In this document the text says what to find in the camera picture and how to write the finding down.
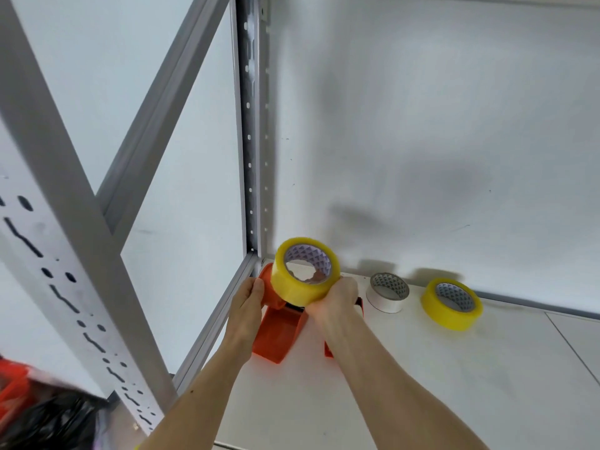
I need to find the black plastic bag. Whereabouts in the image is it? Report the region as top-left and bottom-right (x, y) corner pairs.
(0, 391), (111, 450)

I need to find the grey diagonal rack brace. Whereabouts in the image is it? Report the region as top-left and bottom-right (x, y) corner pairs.
(96, 0), (234, 256)

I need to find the orange tape dispenser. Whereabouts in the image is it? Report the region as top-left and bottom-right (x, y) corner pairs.
(252, 262), (364, 364)

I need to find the grey rack back rail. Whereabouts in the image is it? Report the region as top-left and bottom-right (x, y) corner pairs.
(471, 289), (600, 321)

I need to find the person's right hand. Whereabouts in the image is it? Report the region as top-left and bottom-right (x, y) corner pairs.
(305, 276), (360, 334)

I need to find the grey slotted rack upright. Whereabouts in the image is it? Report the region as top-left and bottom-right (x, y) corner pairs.
(229, 0), (273, 259)

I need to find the grey rack side rail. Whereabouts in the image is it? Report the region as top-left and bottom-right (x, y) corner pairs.
(172, 251), (261, 397)

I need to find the person's left forearm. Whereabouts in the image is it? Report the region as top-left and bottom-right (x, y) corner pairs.
(134, 341), (254, 450)

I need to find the person's left hand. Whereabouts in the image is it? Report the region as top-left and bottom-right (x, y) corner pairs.
(224, 277), (266, 348)

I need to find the yellow packing tape roll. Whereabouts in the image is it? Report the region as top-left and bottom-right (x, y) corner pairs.
(420, 277), (484, 332)
(270, 237), (342, 308)

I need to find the red plastic object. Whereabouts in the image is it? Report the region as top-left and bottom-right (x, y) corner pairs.
(0, 357), (37, 420)

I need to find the person's right forearm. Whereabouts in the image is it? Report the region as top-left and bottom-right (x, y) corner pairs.
(321, 323), (491, 450)

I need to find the white tape roll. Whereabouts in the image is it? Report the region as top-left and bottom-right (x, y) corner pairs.
(366, 272), (410, 314)

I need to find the grey perforated rack upright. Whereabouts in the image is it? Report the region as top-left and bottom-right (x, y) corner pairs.
(0, 0), (179, 437)

